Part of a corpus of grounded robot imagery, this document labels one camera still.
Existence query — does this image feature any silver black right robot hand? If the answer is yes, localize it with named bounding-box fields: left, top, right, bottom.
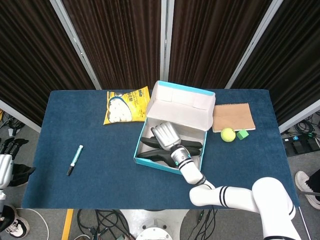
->
left=149, top=121, right=181, bottom=151

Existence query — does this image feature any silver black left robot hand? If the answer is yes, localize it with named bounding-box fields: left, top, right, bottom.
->
left=0, top=137, right=36, bottom=188

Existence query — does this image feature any light blue shoe box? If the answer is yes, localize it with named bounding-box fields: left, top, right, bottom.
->
left=133, top=80, right=216, bottom=175

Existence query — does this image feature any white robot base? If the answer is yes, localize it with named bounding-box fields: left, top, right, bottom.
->
left=119, top=208, right=189, bottom=240

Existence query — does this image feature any yellow snack bag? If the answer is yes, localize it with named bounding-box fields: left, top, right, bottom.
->
left=103, top=85, right=151, bottom=126

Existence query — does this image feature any white black sneaker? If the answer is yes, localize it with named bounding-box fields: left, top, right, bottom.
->
left=2, top=204, right=31, bottom=239

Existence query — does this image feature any yellow-green tennis ball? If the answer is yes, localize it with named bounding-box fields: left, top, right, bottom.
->
left=220, top=127, right=237, bottom=143

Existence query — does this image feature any brown spiral notebook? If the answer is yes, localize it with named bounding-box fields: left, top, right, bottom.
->
left=211, top=102, right=257, bottom=134

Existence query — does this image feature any green white marker pen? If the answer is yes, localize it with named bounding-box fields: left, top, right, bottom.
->
left=66, top=144, right=84, bottom=176

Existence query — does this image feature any green cube block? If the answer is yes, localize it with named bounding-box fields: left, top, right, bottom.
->
left=236, top=128, right=250, bottom=141

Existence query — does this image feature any blue fabric table cover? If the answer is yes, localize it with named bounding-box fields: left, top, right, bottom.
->
left=21, top=89, right=301, bottom=210

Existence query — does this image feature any yellow floor tape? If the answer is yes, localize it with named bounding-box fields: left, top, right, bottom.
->
left=61, top=209, right=75, bottom=240

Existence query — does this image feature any dark brown curtain panel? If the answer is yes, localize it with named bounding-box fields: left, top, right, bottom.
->
left=62, top=0, right=165, bottom=90
left=169, top=0, right=273, bottom=90
left=229, top=0, right=320, bottom=126
left=0, top=0, right=97, bottom=126

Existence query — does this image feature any black trouser leg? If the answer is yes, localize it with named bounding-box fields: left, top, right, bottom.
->
left=303, top=168, right=320, bottom=194

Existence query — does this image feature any white partition post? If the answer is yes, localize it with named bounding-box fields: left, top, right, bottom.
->
left=224, top=0, right=287, bottom=90
left=159, top=0, right=174, bottom=83
left=0, top=99, right=42, bottom=134
left=278, top=106, right=320, bottom=134
left=49, top=0, right=102, bottom=90

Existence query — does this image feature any white floor cable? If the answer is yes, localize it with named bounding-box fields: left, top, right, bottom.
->
left=23, top=208, right=50, bottom=240

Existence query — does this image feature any black floor cable bundle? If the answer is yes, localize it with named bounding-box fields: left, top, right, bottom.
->
left=76, top=208, right=137, bottom=240

